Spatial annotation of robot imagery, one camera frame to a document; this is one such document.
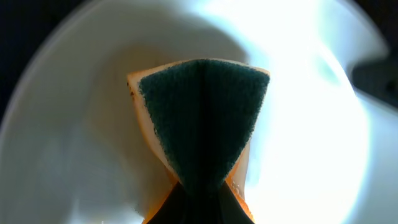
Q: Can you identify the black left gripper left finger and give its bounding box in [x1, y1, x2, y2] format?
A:
[146, 182, 187, 224]

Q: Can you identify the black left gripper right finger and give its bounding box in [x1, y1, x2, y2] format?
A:
[218, 182, 254, 224]

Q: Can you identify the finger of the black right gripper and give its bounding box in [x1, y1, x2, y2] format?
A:
[351, 55, 397, 108]

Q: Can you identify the green yellow sponge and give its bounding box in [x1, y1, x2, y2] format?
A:
[127, 58, 270, 223]

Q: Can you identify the green plate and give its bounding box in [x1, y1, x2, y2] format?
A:
[1, 1, 397, 223]

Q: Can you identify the round black tray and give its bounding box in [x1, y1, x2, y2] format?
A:
[1, 0, 88, 120]

